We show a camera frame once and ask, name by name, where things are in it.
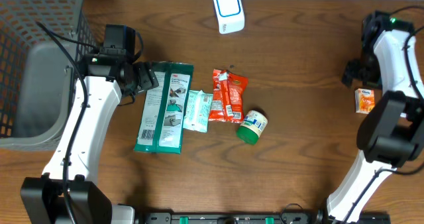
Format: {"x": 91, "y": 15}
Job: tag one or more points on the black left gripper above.
{"x": 146, "y": 71}

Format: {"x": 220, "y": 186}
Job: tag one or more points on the red snack bag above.
{"x": 236, "y": 87}
{"x": 221, "y": 109}

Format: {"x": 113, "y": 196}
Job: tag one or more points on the white barcode scanner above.
{"x": 230, "y": 15}

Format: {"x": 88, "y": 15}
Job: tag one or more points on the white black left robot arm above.
{"x": 67, "y": 190}

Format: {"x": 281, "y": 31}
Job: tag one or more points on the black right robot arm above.
{"x": 392, "y": 133}

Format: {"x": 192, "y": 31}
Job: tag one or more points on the orange tissue pack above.
{"x": 364, "y": 100}

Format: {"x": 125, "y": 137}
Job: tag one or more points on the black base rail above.
{"x": 244, "y": 218}

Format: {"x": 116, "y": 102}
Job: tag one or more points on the grey plastic mesh basket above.
{"x": 37, "y": 79}

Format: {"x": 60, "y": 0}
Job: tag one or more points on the light blue tissue pack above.
{"x": 197, "y": 111}

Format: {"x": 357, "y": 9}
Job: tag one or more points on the green capped white jar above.
{"x": 252, "y": 127}

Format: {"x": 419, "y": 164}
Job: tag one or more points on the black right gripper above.
{"x": 351, "y": 73}

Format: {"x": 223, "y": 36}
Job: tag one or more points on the green white package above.
{"x": 161, "y": 126}

